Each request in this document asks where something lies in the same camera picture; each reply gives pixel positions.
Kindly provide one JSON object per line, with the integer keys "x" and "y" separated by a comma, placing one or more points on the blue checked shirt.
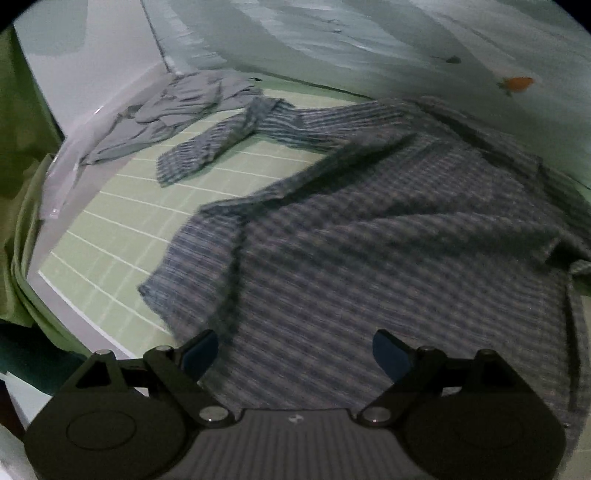
{"x": 369, "y": 230}

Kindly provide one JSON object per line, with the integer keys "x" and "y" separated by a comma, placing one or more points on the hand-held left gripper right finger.
{"x": 388, "y": 354}

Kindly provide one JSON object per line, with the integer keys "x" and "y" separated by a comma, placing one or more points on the grey-blue garment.
{"x": 184, "y": 99}

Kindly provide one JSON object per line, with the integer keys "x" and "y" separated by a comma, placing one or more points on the light blue carrot-print blanket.
{"x": 369, "y": 46}

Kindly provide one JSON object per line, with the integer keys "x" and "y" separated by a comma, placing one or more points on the green striped mat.
{"x": 115, "y": 230}

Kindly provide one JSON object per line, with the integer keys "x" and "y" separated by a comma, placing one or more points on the dark green cloth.
{"x": 32, "y": 355}

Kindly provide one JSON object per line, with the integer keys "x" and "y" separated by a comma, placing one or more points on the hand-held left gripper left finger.
{"x": 201, "y": 354}

